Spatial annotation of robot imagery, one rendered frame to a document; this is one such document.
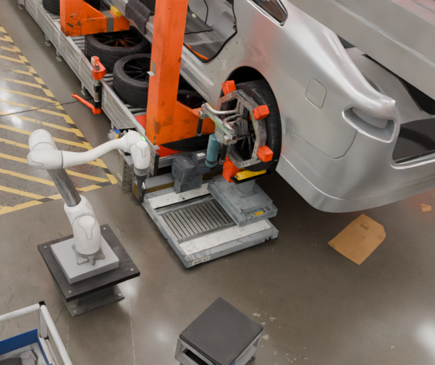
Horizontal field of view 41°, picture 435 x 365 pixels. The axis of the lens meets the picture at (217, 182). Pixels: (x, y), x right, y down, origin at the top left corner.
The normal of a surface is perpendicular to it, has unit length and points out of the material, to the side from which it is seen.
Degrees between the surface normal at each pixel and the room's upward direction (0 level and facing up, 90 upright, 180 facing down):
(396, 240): 0
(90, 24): 90
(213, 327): 0
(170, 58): 90
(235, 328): 0
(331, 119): 90
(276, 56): 90
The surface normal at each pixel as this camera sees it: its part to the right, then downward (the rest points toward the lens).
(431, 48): -0.84, 0.23
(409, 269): 0.15, -0.77
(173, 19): 0.51, 0.59
